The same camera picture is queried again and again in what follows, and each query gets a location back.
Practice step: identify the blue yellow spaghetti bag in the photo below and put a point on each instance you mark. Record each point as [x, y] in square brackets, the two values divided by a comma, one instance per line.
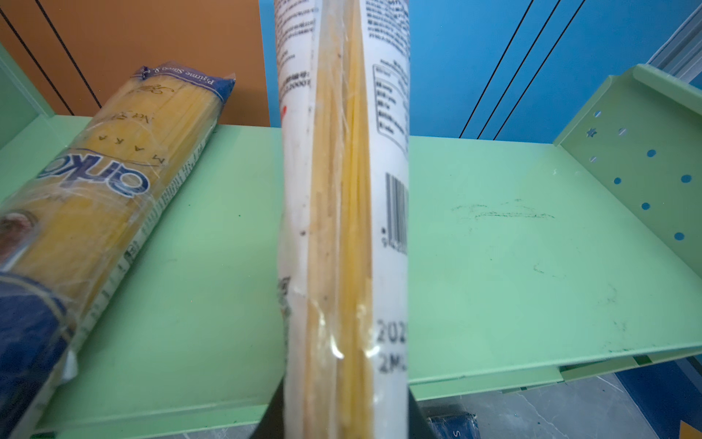
[71, 233]

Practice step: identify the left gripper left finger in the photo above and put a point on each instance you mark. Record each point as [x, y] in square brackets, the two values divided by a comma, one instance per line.
[271, 426]

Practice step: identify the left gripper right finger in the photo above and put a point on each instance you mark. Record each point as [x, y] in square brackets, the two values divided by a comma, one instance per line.
[418, 426]

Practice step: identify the green wooden two-tier shelf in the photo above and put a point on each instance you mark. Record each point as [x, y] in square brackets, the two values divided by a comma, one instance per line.
[529, 264]

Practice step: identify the red white spaghetti bag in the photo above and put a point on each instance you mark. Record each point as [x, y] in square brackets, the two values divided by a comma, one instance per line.
[344, 77]

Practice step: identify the blue Barilla spaghetti box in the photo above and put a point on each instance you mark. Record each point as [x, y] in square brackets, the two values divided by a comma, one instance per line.
[455, 426]

